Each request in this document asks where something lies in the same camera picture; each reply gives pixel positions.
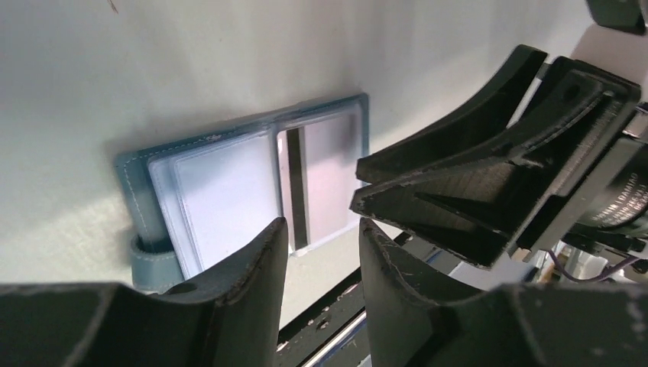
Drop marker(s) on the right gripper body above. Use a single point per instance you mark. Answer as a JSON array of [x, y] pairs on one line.
[[596, 160]]

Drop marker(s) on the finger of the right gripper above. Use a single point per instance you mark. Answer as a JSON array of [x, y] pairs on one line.
[[483, 116], [473, 204]]

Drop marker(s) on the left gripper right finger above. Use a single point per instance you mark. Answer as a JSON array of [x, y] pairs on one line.
[[418, 316]]

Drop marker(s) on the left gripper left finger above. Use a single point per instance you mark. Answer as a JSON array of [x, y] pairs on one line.
[[228, 315]]

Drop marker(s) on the blue leather card holder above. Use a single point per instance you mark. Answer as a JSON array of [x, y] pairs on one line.
[[196, 201]]

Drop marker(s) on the white credit card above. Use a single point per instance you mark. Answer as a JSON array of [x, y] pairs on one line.
[[317, 158]]

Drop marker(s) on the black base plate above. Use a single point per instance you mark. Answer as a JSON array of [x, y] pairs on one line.
[[359, 321]]

